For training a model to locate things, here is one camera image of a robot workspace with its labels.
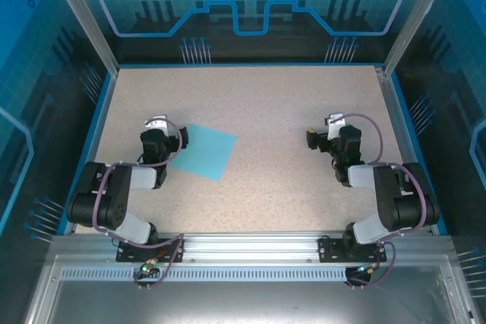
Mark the light blue cloth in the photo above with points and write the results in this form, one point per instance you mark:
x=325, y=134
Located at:
x=209, y=153

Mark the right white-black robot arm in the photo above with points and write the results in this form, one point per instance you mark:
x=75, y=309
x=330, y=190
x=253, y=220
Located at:
x=387, y=202

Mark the blue table edge trim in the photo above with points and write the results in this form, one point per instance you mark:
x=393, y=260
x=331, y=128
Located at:
x=416, y=149
x=90, y=149

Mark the metal tray panel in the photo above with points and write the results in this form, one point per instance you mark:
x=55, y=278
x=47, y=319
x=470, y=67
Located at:
x=243, y=305

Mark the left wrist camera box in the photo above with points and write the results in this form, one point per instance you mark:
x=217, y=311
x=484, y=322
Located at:
x=159, y=126

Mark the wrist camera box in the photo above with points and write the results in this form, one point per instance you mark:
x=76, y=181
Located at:
x=159, y=126
x=336, y=126

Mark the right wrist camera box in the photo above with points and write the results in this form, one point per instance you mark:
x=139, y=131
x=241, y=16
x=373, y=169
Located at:
x=336, y=126

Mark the aluminium side rail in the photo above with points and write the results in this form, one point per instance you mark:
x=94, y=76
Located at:
x=388, y=92

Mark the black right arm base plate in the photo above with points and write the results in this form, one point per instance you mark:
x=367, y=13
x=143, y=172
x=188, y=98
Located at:
x=330, y=252

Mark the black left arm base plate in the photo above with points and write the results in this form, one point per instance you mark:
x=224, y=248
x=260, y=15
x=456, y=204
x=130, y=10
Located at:
x=133, y=253

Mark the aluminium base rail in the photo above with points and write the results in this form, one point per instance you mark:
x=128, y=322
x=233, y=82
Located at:
x=247, y=246

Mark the aluminium frame post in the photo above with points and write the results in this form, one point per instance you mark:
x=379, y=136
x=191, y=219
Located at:
x=91, y=20
x=412, y=20

